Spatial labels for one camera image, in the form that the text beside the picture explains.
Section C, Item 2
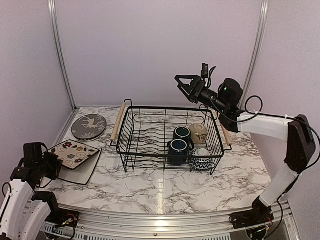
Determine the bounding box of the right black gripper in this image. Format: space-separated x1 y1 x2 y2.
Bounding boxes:
175 74 229 113

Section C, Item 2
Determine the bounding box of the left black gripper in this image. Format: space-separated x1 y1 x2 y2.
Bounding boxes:
35 151 62 181

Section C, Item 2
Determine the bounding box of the floral square plate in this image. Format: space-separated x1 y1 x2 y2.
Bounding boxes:
49 139 100 170

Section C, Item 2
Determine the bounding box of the white square plate black rim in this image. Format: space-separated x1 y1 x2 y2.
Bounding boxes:
58 148 102 186

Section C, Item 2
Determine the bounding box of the dark blue mug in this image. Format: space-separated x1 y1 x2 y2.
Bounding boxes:
173 126 191 141
167 139 195 166

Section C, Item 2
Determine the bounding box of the beige ceramic bowl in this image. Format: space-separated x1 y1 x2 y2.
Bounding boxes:
188 123 208 144

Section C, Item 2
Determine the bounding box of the grey reindeer round plate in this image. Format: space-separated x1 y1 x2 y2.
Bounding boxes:
71 114 107 141

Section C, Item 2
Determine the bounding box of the dark blue mug front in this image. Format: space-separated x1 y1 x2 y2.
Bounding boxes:
167 139 195 166

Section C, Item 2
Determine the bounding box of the blue white patterned bowl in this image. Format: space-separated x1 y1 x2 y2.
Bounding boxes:
189 148 213 171

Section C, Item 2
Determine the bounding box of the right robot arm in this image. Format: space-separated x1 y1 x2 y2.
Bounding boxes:
174 74 316 224

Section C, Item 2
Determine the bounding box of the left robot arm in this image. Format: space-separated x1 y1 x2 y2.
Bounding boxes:
0 142 64 240

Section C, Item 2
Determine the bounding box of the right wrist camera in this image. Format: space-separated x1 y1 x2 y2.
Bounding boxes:
200 63 210 79

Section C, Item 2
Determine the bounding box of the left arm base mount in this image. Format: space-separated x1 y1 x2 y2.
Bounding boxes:
40 208 80 240

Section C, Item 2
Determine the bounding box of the black wire dish rack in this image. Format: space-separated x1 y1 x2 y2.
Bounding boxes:
110 99 226 174

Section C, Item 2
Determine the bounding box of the front aluminium rail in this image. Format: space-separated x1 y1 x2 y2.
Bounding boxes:
32 201 301 240

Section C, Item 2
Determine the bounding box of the right aluminium frame post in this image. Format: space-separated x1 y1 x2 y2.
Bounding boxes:
243 0 270 88

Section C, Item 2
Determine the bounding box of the aluminium frame post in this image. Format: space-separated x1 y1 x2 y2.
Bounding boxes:
48 0 77 111
243 0 270 88

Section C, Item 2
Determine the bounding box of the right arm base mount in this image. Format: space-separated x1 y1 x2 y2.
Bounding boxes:
228 210 275 240

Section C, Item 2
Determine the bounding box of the left aluminium frame post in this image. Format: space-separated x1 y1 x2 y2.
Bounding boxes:
48 0 77 111

